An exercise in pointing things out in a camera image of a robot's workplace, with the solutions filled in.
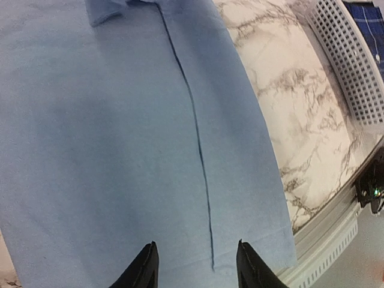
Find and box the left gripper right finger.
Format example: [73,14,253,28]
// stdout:
[236,240,287,288]

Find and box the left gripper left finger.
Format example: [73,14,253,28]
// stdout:
[112,241,159,288]

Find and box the light blue long sleeve shirt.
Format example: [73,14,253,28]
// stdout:
[1,1,296,287]

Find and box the white plastic basket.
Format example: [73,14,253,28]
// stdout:
[308,0,384,127]

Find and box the blue plaid shirt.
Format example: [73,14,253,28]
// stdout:
[343,1,383,77]

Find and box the aluminium front frame rail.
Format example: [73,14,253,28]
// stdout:
[277,146,383,287]

